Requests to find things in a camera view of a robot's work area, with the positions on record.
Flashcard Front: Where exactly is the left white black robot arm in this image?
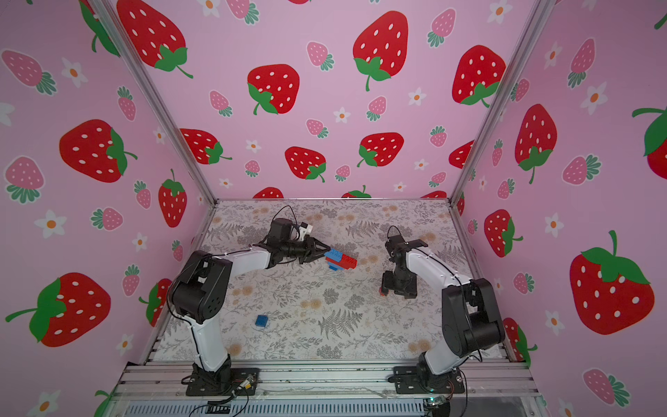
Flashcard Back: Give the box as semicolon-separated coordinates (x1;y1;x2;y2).
168;218;331;394

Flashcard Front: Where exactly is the red 2x4 brick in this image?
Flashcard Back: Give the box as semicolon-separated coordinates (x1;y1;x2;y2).
339;255;358;269

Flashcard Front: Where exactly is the right aluminium corner post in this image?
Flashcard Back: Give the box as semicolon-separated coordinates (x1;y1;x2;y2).
449;0;556;209

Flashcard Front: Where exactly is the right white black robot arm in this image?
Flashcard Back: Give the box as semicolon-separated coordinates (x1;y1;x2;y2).
380;235;505;390

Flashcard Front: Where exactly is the light blue 2x4 brick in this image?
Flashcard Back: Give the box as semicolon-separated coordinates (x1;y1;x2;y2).
325;250;343;262

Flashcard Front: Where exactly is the aluminium front rail frame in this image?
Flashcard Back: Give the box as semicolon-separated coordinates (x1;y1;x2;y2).
102;359;549;416

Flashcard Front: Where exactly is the aluminium corner post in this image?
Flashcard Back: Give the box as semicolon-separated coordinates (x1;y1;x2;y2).
449;0;556;209
90;0;217;207

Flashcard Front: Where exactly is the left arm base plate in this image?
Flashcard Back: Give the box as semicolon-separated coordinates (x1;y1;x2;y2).
181;364;260;396

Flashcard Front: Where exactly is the left aluminium corner post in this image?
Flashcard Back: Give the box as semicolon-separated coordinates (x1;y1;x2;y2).
90;0;217;207

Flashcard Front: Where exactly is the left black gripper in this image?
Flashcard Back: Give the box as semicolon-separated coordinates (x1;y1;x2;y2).
280;235;330;264

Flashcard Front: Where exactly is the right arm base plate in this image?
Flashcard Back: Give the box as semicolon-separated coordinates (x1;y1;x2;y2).
387;366;466;395

